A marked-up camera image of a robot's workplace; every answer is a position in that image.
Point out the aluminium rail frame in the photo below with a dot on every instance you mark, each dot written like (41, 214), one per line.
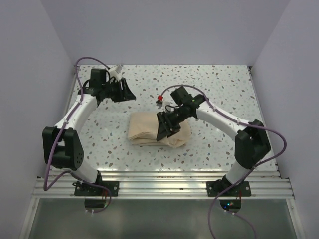
(162, 192)

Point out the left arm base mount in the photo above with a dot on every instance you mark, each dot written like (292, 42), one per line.
(109, 188)

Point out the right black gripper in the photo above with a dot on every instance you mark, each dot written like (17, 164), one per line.
(166, 126)

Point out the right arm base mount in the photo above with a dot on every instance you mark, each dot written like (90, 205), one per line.
(224, 188)

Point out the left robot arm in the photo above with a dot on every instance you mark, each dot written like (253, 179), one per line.
(61, 143)

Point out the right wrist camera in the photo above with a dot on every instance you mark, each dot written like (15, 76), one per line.
(160, 102)

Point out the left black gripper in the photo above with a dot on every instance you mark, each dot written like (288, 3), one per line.
(127, 95)

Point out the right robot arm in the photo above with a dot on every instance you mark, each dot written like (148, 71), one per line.
(250, 138)

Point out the beige cloth mat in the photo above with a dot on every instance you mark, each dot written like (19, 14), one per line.
(143, 129)

